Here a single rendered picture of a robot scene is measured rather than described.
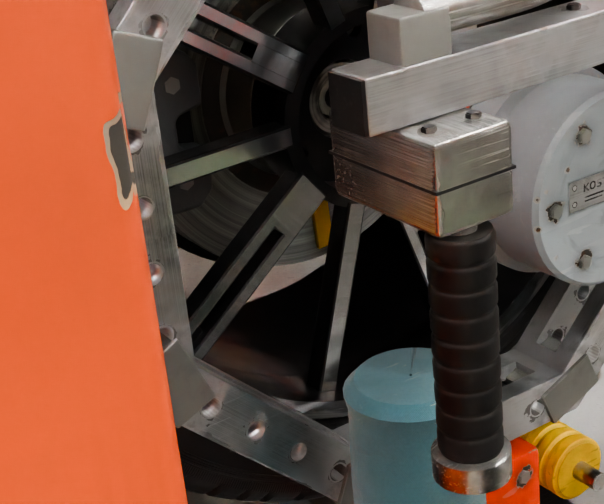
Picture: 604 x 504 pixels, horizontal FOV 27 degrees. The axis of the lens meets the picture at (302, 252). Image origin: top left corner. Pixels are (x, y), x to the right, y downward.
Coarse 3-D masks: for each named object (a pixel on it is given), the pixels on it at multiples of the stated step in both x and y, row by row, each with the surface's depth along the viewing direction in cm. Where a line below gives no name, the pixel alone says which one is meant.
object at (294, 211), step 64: (320, 0) 92; (256, 64) 90; (320, 64) 98; (256, 128) 94; (320, 192) 97; (256, 256) 97; (384, 256) 123; (192, 320) 94; (256, 320) 118; (320, 320) 102; (384, 320) 115; (512, 320) 110; (256, 384) 100; (320, 384) 103
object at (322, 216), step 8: (320, 208) 110; (328, 208) 110; (312, 216) 110; (320, 216) 110; (328, 216) 111; (320, 224) 110; (328, 224) 111; (320, 232) 111; (328, 232) 111; (320, 240) 111; (328, 240) 111
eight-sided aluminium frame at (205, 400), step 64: (128, 0) 73; (192, 0) 74; (128, 64) 73; (128, 128) 74; (576, 320) 104; (192, 384) 82; (512, 384) 102; (576, 384) 104; (256, 448) 87; (320, 448) 90
